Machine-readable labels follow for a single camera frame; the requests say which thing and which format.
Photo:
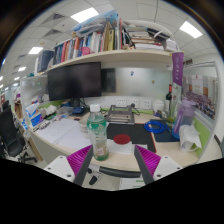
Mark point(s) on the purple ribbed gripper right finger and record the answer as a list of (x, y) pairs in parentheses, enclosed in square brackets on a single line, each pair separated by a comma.
[(147, 162)]

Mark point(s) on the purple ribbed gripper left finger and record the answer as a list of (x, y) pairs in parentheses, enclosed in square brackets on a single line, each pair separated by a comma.
[(79, 163)]

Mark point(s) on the clear green-label water bottle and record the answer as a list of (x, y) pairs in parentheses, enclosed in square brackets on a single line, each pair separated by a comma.
[(97, 129)]

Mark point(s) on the white paper sheets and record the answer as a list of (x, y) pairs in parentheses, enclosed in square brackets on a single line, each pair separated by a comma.
[(65, 133)]

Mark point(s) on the black desk mat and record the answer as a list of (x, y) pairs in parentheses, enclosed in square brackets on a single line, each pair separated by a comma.
[(138, 134)]

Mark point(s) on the red round lid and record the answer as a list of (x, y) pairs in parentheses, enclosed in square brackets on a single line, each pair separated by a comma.
[(122, 139)]

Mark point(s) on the white crumpled tissue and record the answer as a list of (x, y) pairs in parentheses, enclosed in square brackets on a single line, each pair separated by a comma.
[(189, 138)]

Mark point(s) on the grey metal laptop stand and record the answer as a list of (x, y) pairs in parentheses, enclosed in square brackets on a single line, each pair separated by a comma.
[(120, 115)]

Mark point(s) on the white power outlet strip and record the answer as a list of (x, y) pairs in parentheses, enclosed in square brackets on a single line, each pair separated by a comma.
[(139, 103)]

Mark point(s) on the blue tissue box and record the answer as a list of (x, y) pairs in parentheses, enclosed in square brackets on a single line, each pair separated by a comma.
[(33, 114)]

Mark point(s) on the dark wine bottle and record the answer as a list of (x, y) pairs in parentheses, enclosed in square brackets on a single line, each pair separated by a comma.
[(169, 94)]

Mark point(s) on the black office chair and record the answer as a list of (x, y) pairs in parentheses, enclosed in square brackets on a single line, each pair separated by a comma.
[(13, 141)]

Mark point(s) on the black computer monitor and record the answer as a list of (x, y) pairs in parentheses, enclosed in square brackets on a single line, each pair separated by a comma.
[(75, 81)]

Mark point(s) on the purple hanging banner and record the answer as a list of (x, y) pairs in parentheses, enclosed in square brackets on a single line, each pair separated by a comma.
[(177, 59)]

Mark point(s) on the row of books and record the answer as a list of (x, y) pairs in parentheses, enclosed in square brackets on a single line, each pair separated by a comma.
[(104, 35)]

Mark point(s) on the white wall shelf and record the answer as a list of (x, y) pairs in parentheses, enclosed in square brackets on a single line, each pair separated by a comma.
[(123, 58)]

